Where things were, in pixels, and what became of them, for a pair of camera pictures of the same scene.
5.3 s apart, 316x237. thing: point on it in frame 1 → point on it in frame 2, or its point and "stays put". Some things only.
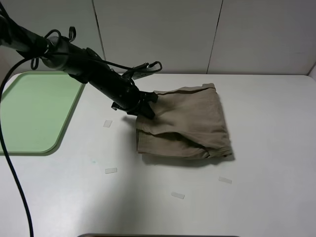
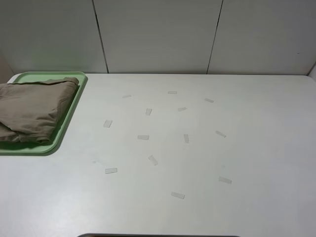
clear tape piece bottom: (179, 195) stays put
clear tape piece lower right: (225, 180) stays put
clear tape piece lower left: (110, 170) stays put
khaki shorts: (188, 122) → (31, 112)
